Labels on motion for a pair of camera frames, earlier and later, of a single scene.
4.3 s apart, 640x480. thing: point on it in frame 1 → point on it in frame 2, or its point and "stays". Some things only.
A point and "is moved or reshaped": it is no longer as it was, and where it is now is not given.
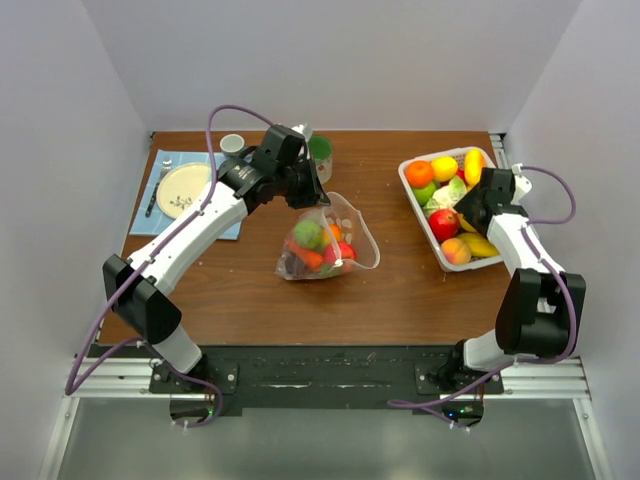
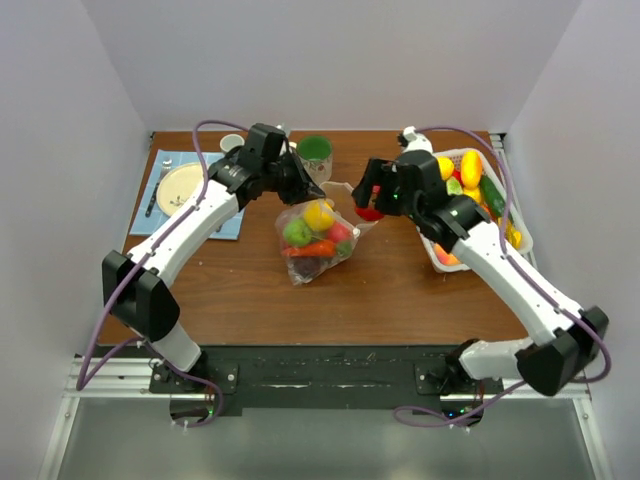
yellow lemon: [444, 168] stays
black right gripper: [466, 204] → [379, 172]
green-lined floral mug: [320, 148] stays
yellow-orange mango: [474, 162] stays
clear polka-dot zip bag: [326, 241] is moved or reshaped
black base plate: [257, 378] stays
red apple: [337, 251] → [338, 232]
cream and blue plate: [180, 184] stays
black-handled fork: [165, 167] stays
